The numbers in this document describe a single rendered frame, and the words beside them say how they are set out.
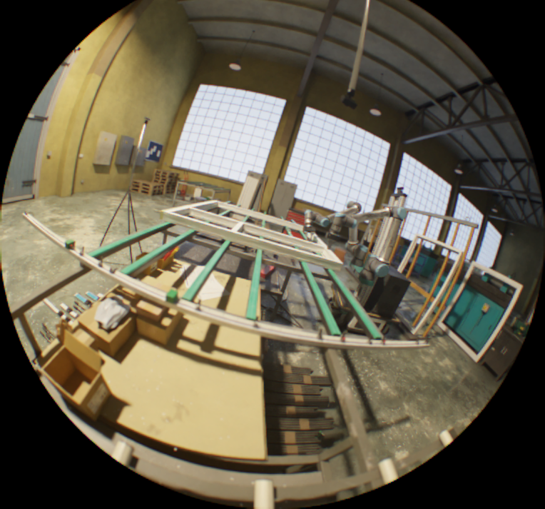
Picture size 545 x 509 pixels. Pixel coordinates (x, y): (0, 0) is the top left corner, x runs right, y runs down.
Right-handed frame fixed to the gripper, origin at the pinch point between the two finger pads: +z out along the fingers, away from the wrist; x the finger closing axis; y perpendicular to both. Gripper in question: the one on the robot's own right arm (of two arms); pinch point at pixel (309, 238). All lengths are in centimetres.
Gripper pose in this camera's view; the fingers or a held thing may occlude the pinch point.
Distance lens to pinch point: 208.3
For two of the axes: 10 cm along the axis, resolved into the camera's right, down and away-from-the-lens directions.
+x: 10.0, 0.8, 0.2
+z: -0.7, 9.1, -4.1
